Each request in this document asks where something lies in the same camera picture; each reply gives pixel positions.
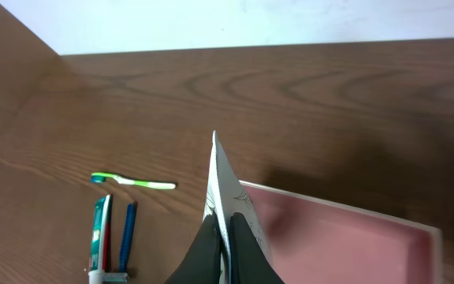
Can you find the blue disposable razor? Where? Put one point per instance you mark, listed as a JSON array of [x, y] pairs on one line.
[[121, 276]]

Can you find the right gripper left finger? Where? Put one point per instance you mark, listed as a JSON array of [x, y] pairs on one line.
[[202, 262]]

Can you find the teal toothpaste tube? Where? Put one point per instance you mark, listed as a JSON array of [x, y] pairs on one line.
[[100, 229]]

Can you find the green white toothbrush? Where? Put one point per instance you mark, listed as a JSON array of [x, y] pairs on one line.
[[101, 177]]

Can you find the white box pink interior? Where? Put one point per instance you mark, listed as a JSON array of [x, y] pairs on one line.
[[319, 241]]

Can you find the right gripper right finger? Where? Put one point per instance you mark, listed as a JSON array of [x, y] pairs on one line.
[[248, 263]]

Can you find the white lotion tube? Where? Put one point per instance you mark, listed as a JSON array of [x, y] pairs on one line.
[[225, 197]]

